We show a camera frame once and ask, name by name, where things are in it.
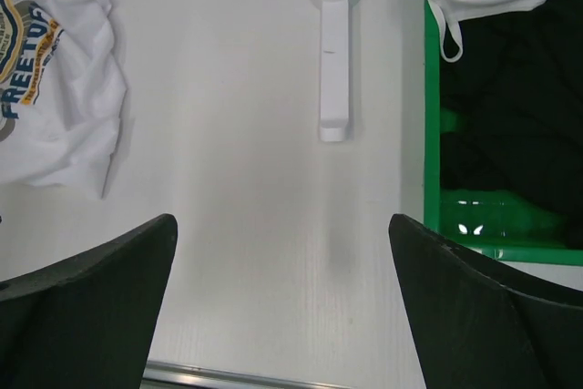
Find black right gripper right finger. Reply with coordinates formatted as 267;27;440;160
388;214;582;388

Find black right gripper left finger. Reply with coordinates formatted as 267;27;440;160
1;214;178;388

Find white printed tank top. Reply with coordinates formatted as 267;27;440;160
1;0;127;199

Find green plastic bin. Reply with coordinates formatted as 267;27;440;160
423;5;582;266

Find black garment in bin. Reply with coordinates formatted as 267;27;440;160
440;0;582;249

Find white clothes rack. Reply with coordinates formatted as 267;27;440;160
312;0;360;143

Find aluminium mounting rail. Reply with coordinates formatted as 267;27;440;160
143;360;361;389

